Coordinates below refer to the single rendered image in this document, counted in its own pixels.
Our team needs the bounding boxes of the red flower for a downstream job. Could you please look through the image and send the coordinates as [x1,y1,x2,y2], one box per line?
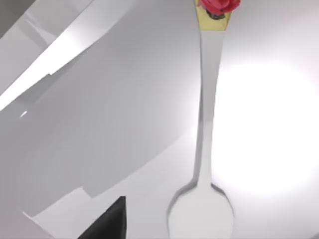
[198,0,242,14]

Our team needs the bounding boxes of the yellow plant pot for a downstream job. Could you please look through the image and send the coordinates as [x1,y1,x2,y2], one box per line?
[195,0,236,32]

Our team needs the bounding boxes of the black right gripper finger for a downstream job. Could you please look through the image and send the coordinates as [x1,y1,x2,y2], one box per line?
[77,196,127,239]

